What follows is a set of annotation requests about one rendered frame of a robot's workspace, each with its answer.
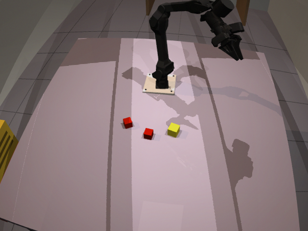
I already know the red cube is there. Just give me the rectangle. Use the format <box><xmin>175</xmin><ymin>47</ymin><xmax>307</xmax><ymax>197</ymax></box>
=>
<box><xmin>143</xmin><ymin>128</ymin><xmax>154</xmax><ymax>140</ymax></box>
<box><xmin>123</xmin><ymin>117</ymin><xmax>133</xmax><ymax>129</ymax></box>

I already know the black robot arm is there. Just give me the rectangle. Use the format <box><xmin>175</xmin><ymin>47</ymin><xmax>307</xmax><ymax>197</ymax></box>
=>
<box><xmin>149</xmin><ymin>0</ymin><xmax>244</xmax><ymax>89</ymax></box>

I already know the yellow cube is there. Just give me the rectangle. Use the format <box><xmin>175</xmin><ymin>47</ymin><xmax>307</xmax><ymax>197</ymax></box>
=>
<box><xmin>167</xmin><ymin>123</ymin><xmax>180</xmax><ymax>138</ymax></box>

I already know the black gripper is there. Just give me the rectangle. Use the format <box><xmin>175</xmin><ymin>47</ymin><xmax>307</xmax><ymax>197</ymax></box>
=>
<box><xmin>211</xmin><ymin>20</ymin><xmax>244</xmax><ymax>61</ymax></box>

